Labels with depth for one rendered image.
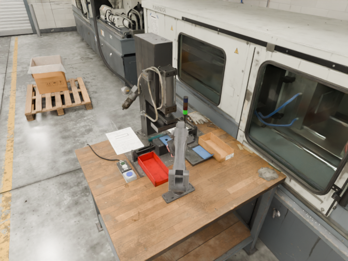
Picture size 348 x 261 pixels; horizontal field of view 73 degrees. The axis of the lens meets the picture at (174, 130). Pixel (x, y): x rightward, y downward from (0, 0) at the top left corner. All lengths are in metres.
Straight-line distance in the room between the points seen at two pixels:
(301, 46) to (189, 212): 1.08
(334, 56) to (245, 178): 0.83
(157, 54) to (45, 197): 2.03
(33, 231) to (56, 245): 0.29
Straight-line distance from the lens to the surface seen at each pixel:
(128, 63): 4.65
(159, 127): 1.54
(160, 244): 1.26
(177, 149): 1.09
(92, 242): 2.40
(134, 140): 1.84
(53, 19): 10.53
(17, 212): 2.89
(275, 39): 1.58
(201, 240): 2.07
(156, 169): 1.58
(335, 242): 1.78
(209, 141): 1.84
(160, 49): 1.44
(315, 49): 1.44
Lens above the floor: 2.00
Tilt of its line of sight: 35 degrees down
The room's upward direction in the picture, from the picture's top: 1 degrees clockwise
